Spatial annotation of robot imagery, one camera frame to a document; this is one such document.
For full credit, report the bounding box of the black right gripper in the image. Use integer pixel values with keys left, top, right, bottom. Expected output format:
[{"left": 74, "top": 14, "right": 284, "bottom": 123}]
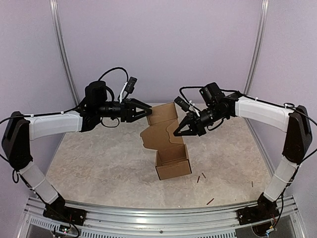
[{"left": 174, "top": 104, "right": 227, "bottom": 136}]

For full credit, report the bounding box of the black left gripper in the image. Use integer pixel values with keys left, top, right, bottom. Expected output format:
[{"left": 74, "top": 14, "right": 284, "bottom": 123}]
[{"left": 96, "top": 97, "right": 152, "bottom": 122}]

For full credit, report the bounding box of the brown cardboard box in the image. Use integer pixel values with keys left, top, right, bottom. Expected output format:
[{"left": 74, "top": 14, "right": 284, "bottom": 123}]
[{"left": 140, "top": 102, "right": 192, "bottom": 180}]

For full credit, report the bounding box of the right robot arm white sleeve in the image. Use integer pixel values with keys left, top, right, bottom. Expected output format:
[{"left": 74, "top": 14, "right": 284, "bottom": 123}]
[{"left": 199, "top": 82, "right": 313, "bottom": 211}]

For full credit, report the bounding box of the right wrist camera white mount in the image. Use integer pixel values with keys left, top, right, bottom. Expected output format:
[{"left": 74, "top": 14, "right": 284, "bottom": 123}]
[{"left": 174, "top": 96, "right": 200, "bottom": 116}]

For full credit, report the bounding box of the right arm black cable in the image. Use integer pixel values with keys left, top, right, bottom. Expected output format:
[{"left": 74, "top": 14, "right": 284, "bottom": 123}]
[{"left": 179, "top": 86, "right": 317, "bottom": 164}]

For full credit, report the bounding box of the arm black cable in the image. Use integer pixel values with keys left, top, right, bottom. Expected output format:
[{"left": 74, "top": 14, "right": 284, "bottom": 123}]
[
  {"left": 0, "top": 66, "right": 132, "bottom": 184},
  {"left": 179, "top": 86, "right": 317, "bottom": 164}
]

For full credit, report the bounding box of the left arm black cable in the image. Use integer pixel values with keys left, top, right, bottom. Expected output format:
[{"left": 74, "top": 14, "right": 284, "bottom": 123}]
[{"left": 0, "top": 66, "right": 132, "bottom": 184}]

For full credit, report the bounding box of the right aluminium frame post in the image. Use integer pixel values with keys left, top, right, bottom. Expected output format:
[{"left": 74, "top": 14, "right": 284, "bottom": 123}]
[{"left": 244, "top": 0, "right": 269, "bottom": 94}]

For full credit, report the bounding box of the aluminium frame post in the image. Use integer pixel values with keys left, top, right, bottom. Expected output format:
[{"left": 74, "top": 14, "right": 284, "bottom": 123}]
[
  {"left": 49, "top": 0, "right": 80, "bottom": 105},
  {"left": 244, "top": 0, "right": 269, "bottom": 94}
]

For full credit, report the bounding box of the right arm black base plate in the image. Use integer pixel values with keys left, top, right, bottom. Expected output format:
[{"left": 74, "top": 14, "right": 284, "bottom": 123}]
[{"left": 236, "top": 205, "right": 279, "bottom": 225}]

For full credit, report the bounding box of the front aluminium frame rail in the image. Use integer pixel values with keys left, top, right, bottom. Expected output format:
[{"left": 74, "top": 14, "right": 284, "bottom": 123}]
[{"left": 14, "top": 196, "right": 308, "bottom": 238}]

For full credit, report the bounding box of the left aluminium frame post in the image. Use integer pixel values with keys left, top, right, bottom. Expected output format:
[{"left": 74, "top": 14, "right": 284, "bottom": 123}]
[{"left": 49, "top": 0, "right": 80, "bottom": 105}]

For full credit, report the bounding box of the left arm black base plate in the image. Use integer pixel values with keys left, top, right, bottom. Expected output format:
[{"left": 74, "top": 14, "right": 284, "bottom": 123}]
[{"left": 43, "top": 201, "right": 87, "bottom": 226}]

